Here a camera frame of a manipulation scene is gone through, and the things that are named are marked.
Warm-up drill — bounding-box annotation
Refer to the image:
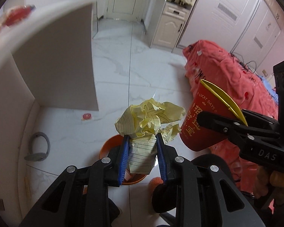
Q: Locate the red paper cup gold rim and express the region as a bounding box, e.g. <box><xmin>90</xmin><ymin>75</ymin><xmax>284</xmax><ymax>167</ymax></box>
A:
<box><xmin>180</xmin><ymin>79</ymin><xmax>248</xmax><ymax>152</ymax></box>

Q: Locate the yellow lined paper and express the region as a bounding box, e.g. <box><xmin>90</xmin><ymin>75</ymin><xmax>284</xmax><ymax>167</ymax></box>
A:
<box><xmin>115</xmin><ymin>98</ymin><xmax>186</xmax><ymax>175</ymax></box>

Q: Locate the orange trash bin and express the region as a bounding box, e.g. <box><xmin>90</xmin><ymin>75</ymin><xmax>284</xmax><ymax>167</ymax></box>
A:
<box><xmin>99</xmin><ymin>135</ymin><xmax>146</xmax><ymax>186</ymax></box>

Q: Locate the red bed cover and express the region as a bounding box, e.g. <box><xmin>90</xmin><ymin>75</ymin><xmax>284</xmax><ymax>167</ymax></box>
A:
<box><xmin>183</xmin><ymin>40</ymin><xmax>278</xmax><ymax>193</ymax></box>

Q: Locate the white wardrobe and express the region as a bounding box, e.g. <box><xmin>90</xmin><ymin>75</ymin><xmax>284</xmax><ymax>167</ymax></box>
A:
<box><xmin>177</xmin><ymin>0</ymin><xmax>284</xmax><ymax>76</ymax></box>

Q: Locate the cream small cabinet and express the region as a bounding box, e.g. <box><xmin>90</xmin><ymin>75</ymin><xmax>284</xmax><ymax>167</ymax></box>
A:
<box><xmin>147</xmin><ymin>0</ymin><xmax>190</xmax><ymax>50</ymax></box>

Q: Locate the white room door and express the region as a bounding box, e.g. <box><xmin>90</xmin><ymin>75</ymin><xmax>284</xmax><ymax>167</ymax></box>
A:
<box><xmin>104</xmin><ymin>0</ymin><xmax>150</xmax><ymax>22</ymax></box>

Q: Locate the red apple shaped object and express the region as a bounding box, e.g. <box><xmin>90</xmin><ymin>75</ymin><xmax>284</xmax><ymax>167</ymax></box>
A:
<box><xmin>2</xmin><ymin>5</ymin><xmax>36</xmax><ymax>26</ymax></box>

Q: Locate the grey ring on floor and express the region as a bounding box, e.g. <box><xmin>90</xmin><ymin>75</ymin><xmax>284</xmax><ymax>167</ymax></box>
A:
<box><xmin>24</xmin><ymin>131</ymin><xmax>51</xmax><ymax>162</ymax></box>

